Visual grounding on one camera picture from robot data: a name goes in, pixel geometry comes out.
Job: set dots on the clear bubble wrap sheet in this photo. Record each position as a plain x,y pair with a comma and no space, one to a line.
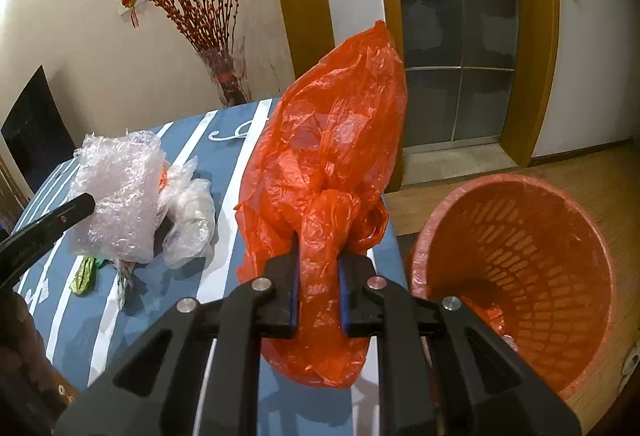
123,175

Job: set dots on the green plastic wrapper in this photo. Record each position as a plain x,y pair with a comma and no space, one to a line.
84,280

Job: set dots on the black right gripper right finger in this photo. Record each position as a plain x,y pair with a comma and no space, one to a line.
441,369

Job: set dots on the orange plastic waste basket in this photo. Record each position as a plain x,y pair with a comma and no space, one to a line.
530,261

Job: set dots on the dark glass sliding door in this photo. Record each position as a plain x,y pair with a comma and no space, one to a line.
460,59

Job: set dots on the glass floor vase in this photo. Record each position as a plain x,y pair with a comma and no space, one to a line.
227,76

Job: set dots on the large orange plastic bag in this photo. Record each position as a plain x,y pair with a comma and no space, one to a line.
315,180

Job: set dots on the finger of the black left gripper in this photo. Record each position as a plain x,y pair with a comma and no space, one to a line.
20,251

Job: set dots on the crumpled clear plastic bag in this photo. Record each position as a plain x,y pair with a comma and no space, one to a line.
185,200

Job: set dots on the blue white striped tablecloth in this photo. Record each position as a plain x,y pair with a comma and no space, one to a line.
83,334

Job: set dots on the black flat television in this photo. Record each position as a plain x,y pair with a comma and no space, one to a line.
35,133

